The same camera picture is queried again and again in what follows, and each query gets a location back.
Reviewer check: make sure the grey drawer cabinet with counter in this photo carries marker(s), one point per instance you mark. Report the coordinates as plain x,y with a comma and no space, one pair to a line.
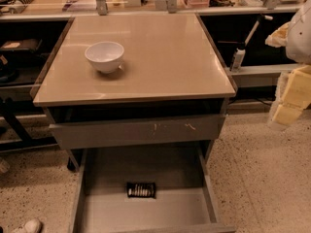
169,69

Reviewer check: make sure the dark case on shelf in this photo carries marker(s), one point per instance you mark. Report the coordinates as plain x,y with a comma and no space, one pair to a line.
27,44

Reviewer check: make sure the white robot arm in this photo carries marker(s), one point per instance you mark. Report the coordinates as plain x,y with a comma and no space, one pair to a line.
295,37

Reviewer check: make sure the open grey middle drawer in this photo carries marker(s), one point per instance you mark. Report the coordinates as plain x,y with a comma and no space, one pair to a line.
184,199

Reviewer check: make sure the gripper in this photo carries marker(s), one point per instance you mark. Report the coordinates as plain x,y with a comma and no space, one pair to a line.
299,41

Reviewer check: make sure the white ceramic bowl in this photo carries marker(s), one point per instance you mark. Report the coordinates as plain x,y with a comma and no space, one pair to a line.
105,57

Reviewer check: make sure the grey top drawer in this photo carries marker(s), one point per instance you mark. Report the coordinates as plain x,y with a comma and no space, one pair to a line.
142,131

